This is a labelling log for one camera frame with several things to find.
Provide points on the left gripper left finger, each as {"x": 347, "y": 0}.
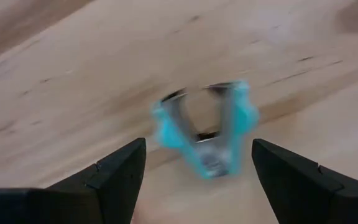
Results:
{"x": 110, "y": 193}

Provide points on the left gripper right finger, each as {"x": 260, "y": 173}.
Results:
{"x": 297, "y": 193}

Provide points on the teal staple remover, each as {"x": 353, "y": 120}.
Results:
{"x": 242, "y": 116}

